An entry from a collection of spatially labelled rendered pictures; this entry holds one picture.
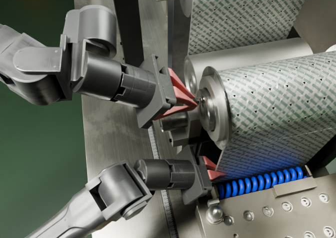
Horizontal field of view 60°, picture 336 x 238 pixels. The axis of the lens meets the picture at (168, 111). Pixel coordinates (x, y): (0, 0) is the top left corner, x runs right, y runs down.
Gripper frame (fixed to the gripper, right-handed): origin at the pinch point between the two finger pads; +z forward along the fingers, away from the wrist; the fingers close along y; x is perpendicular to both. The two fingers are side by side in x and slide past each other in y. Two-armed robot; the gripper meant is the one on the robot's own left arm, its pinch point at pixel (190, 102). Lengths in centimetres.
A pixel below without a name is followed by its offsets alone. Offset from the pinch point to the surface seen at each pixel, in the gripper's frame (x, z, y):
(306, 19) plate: 15.3, 33.7, -23.8
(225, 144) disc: 0.4, 5.0, 7.6
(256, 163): -5.1, 20.5, 6.8
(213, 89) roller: 5.1, 0.4, 1.0
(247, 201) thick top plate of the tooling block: -12.5, 23.4, 12.1
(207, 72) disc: 4.0, 2.0, -4.1
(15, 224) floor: -152, 7, -25
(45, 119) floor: -143, 18, -91
